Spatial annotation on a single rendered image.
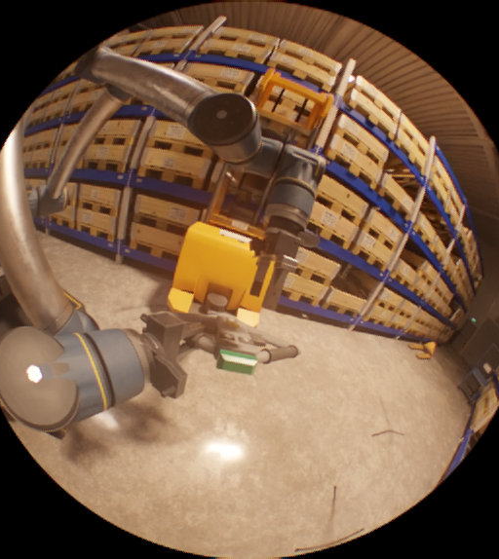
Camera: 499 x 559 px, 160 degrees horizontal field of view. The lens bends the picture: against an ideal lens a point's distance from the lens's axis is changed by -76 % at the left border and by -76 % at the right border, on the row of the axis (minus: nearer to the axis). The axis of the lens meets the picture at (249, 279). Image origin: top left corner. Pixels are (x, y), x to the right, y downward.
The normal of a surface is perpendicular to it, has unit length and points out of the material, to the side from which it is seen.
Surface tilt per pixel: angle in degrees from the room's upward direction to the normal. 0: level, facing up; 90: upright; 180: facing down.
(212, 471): 0
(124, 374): 51
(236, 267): 74
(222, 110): 90
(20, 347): 29
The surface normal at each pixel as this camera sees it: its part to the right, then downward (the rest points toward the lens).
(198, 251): 0.14, 0.21
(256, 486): 0.36, -0.84
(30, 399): 0.76, -0.61
